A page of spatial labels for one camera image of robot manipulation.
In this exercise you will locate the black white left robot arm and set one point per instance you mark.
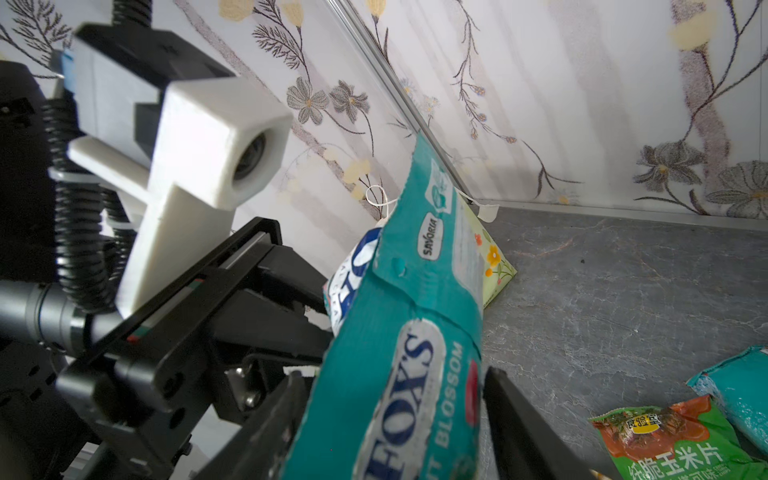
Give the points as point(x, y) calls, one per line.
point(41, 433)

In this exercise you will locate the teal Fox's candy bag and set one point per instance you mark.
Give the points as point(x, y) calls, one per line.
point(398, 393)

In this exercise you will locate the green corn chips packet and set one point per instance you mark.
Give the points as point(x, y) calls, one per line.
point(687, 440)

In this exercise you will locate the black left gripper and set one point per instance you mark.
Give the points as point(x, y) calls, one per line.
point(222, 335)

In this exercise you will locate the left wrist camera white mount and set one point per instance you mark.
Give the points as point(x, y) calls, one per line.
point(182, 139)

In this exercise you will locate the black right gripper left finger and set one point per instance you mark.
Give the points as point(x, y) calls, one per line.
point(260, 448)

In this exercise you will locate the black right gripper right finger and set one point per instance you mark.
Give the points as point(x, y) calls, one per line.
point(525, 447)

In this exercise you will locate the white floral paper bag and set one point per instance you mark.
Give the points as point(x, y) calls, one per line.
point(498, 270)

